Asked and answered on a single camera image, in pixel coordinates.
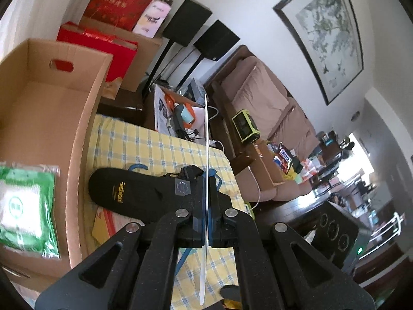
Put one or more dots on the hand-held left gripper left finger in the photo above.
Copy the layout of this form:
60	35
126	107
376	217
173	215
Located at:
197	222

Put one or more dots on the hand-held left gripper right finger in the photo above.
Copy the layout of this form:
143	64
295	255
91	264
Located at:
213	222

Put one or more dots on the black shoe insole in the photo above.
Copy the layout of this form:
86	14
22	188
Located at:
129	193

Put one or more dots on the blue plastic hanger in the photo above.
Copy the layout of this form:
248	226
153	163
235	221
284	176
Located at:
138	167

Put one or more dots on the thin white panel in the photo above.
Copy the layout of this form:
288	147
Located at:
205	135

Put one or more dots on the large cardboard box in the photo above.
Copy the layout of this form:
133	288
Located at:
48	103

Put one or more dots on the green lidded container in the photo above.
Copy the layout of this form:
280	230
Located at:
250	209

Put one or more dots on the cardboard snack box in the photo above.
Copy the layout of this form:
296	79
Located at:
267	164

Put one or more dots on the yellow plaid cloth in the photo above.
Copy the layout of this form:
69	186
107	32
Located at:
155	148

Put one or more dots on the brown chocolate bar pack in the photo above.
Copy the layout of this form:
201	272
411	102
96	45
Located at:
286	153

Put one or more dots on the green portable radio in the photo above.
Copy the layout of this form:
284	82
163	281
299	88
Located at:
245	126

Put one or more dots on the teal and orange device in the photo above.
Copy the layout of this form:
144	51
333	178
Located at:
185	113

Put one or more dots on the black subwoofer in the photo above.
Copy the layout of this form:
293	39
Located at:
332	232

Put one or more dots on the box with orange tools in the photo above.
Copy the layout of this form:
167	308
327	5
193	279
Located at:
159	106

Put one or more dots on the brown sofa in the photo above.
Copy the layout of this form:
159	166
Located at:
258	97

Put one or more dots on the grey electronic device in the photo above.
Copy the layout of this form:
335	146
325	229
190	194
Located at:
196	88

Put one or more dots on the dark wooden side table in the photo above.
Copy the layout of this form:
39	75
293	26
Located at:
122	106

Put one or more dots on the black speaker stand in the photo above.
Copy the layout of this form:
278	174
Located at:
158	67
190	67

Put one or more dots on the closed brown cardboard box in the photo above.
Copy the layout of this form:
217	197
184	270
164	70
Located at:
145	64

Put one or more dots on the green and white packet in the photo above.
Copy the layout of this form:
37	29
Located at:
29	200

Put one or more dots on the red gift box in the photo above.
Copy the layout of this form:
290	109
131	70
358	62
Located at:
119	58

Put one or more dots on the black speaker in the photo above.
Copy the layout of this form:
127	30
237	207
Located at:
187	21
216	40

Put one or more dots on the pink tissue pack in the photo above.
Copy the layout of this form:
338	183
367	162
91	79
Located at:
151	19

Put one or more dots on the framed painting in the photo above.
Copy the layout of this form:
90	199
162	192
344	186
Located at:
329	32

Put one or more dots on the red gift bag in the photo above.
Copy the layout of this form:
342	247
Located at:
119	3

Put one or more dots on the white sheer curtain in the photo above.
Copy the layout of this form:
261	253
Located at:
48	6

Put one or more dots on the white metal frame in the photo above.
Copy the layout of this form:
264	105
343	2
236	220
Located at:
387	229

